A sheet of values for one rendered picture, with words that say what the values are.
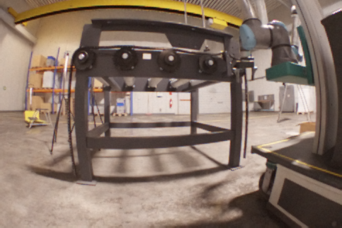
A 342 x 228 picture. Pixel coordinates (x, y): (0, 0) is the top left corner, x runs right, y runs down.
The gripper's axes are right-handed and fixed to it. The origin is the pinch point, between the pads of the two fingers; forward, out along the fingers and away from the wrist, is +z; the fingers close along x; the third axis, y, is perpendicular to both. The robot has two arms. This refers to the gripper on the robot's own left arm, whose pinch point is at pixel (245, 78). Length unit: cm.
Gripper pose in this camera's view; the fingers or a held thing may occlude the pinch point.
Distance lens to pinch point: 110.8
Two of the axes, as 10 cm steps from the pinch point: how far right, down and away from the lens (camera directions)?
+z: 1.4, 9.3, 3.5
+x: -9.9, 1.4, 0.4
